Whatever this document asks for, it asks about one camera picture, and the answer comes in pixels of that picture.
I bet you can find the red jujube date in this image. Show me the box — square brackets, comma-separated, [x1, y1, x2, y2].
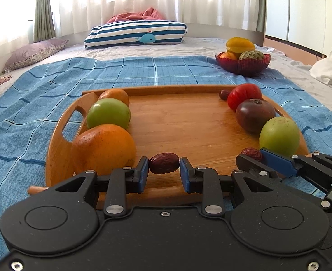
[149, 152, 180, 174]
[241, 147, 263, 161]
[219, 89, 231, 101]

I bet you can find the large orange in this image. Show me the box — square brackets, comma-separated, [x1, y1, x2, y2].
[70, 124, 136, 175]

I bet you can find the red tomato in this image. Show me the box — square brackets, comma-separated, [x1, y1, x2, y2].
[227, 83, 262, 112]

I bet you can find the small orange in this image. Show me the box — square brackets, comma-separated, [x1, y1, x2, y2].
[98, 88, 130, 106]

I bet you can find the green apple right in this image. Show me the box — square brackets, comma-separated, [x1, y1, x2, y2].
[259, 116, 300, 157]

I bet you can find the green apple left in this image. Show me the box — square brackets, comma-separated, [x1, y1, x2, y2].
[86, 98, 131, 130]

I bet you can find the red glass fruit bowl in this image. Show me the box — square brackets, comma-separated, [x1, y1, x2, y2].
[215, 53, 271, 77]

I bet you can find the white cloth bundle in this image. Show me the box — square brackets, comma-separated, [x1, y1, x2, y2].
[310, 50, 332, 85]

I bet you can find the green custard apple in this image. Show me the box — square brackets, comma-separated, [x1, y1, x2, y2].
[239, 50, 265, 60]

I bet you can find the orange fruit in bowl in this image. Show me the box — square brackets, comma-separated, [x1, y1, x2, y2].
[219, 52, 238, 61]

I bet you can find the yellow starfruit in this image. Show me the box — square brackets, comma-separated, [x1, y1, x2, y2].
[226, 37, 255, 54]

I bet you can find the blue checked blanket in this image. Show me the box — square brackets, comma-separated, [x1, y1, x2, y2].
[0, 56, 332, 259]

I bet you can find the blue striped whale pillow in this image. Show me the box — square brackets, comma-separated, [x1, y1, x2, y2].
[84, 20, 187, 49]

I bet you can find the purple floral pillow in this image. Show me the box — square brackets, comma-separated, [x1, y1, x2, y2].
[2, 38, 68, 73]

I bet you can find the white wardrobe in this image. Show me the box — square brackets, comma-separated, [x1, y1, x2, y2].
[265, 0, 332, 54]

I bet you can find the pink crumpled blanket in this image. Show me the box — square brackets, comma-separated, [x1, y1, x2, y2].
[106, 7, 165, 24]

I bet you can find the olive green drape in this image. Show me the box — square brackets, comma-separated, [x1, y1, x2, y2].
[33, 0, 56, 42]

